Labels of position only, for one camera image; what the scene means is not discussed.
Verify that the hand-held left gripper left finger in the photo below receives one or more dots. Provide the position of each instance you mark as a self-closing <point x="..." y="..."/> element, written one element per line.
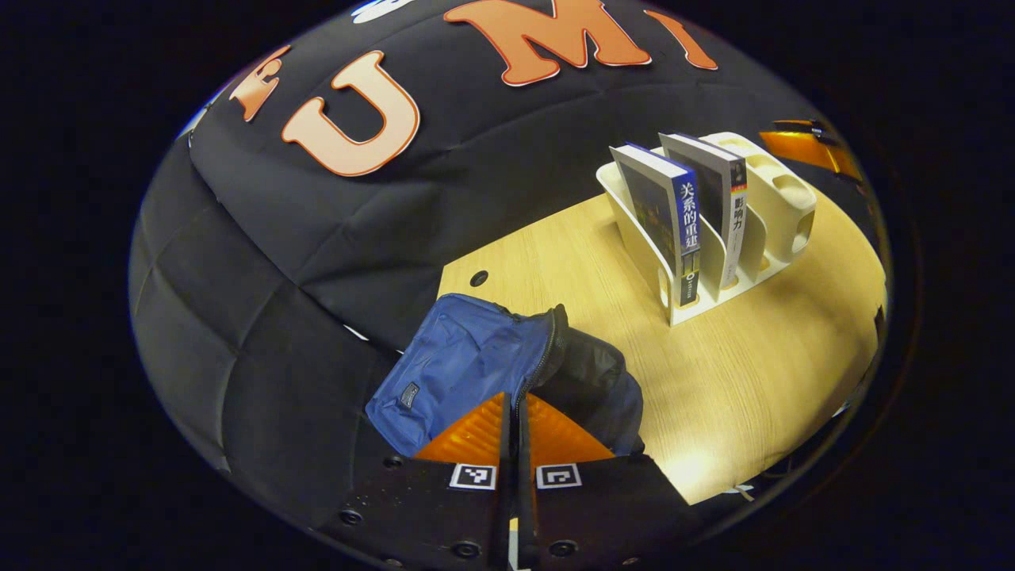
<point x="503" y="507"/>

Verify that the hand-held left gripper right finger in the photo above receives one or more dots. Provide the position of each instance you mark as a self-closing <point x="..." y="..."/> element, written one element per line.
<point x="528" y="507"/>

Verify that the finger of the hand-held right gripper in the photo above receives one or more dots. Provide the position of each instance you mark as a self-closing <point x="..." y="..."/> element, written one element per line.
<point x="809" y="151"/>

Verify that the white bookshelf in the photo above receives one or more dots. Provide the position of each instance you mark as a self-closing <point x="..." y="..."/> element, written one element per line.
<point x="785" y="206"/>

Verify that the white grey book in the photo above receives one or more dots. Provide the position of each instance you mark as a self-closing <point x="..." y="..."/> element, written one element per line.
<point x="714" y="190"/>

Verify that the blue schoolbag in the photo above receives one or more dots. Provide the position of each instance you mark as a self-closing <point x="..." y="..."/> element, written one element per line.
<point x="460" y="357"/>

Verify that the blue spine book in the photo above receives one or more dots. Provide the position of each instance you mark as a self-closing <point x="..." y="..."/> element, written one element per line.
<point x="650" y="206"/>

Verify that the black backdrop cloth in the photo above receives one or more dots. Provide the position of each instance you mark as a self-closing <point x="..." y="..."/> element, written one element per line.
<point x="262" y="317"/>

